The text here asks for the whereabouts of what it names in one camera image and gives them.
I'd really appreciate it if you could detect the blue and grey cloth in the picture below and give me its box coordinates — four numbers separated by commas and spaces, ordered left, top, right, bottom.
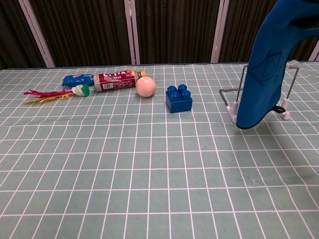
235, 0, 319, 130

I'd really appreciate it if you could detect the blue toy building block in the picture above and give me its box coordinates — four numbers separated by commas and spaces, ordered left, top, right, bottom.
165, 84, 193, 115

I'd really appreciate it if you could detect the pale pink ball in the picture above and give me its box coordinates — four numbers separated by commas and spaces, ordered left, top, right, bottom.
135, 76, 157, 98

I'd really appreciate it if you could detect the Costa coffee bottle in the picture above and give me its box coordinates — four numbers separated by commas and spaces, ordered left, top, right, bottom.
93, 70, 147, 92

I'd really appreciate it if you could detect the green checkered tablecloth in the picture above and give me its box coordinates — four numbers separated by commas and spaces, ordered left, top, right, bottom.
0, 60, 319, 239

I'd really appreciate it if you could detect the colourful feather shuttlecock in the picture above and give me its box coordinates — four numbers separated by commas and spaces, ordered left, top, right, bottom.
23, 84, 90, 105

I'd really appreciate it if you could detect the dark pleated screen panel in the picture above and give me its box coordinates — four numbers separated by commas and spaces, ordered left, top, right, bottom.
0, 0, 48, 70
218, 0, 319, 63
28, 0, 133, 68
134, 0, 221, 65

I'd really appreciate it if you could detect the blue snack packet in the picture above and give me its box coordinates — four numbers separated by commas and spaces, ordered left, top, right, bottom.
61, 73, 95, 88

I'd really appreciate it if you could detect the metal wire drying rack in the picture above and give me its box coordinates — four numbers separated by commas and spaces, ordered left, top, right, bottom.
218, 61, 300, 123

